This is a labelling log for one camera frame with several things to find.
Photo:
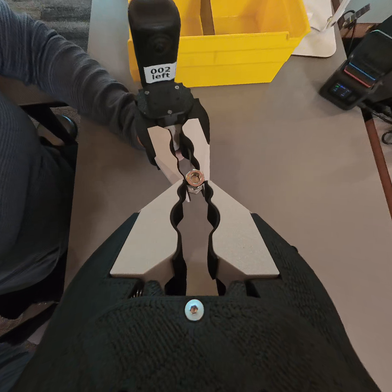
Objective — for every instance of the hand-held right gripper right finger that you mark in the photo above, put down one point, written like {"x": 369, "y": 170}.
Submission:
{"x": 245, "y": 242}

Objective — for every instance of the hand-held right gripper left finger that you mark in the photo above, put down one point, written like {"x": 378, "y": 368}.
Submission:
{"x": 147, "y": 242}

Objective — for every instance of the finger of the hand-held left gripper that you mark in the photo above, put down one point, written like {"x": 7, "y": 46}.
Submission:
{"x": 160, "y": 147}
{"x": 199, "y": 147}

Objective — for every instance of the steel hex nut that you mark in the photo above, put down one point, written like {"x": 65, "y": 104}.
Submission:
{"x": 188, "y": 177}

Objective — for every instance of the steel hex bolt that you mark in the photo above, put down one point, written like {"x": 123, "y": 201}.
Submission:
{"x": 195, "y": 190}

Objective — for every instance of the yellow plastic bin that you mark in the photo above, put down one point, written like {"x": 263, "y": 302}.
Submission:
{"x": 245, "y": 55}

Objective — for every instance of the person's left forearm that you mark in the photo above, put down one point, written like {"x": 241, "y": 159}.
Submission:
{"x": 61, "y": 67}

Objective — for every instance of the person's torso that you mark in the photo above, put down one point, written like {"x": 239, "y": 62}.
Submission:
{"x": 27, "y": 190}

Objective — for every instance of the instruction board on white stand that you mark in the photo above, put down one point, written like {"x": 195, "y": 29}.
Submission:
{"x": 318, "y": 39}

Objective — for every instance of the black device with small screen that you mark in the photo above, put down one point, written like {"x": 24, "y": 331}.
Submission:
{"x": 352, "y": 85}

